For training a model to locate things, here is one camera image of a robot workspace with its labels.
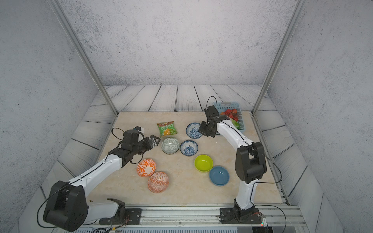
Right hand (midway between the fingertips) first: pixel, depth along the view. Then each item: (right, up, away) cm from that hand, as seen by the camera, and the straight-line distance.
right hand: (200, 131), depth 91 cm
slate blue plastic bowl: (+11, -26, -5) cm, 28 cm away
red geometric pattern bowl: (-25, -29, -6) cm, 39 cm away
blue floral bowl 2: (-7, -12, +8) cm, 16 cm away
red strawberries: (+27, +12, +24) cm, 38 cm away
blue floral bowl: (-5, 0, +5) cm, 7 cm away
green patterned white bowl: (-20, -10, +6) cm, 23 cm away
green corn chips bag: (-23, +1, +14) cm, 27 cm away
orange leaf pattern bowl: (-33, -22, -2) cm, 40 cm away
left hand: (-25, -5, -6) cm, 26 cm away
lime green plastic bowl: (+2, -20, +1) cm, 20 cm away
